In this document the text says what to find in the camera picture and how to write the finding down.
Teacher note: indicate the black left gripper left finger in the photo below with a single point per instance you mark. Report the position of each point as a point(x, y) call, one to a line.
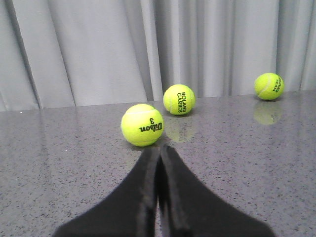
point(128, 211)

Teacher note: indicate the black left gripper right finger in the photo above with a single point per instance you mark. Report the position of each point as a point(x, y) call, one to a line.
point(189, 209)

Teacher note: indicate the Wilson 3 tennis ball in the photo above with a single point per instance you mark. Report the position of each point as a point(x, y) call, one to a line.
point(142, 125)

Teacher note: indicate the Roland Garros tennis ball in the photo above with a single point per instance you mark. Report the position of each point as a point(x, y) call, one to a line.
point(179, 99)

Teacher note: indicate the Head Team tennis ball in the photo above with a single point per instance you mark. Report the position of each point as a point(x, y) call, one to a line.
point(269, 86)

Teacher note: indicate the grey pleated curtain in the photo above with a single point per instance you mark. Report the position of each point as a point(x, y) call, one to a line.
point(66, 53)

